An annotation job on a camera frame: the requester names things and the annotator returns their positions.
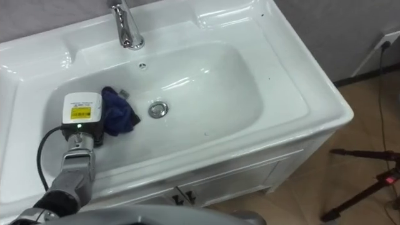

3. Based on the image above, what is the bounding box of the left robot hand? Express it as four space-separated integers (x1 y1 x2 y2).
60 91 105 147

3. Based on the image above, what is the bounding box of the dark blue cloth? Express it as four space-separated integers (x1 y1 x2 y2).
101 86 141 137

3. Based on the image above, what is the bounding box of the chrome sink drain plug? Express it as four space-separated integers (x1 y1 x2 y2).
147 101 170 119

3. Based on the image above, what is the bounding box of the chrome faucet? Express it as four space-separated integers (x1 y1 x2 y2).
107 0 146 51

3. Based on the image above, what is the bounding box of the white sink vanity cabinet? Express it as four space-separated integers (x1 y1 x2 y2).
0 0 354 225

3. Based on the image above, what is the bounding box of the robot body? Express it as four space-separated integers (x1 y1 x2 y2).
40 204 268 225

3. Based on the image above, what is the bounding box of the black tripod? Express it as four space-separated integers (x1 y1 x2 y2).
320 148 400 223

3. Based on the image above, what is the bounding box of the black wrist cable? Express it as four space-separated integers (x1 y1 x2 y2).
36 125 64 192

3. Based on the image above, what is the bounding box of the white wall socket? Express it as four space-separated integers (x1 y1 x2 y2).
373 29 400 53

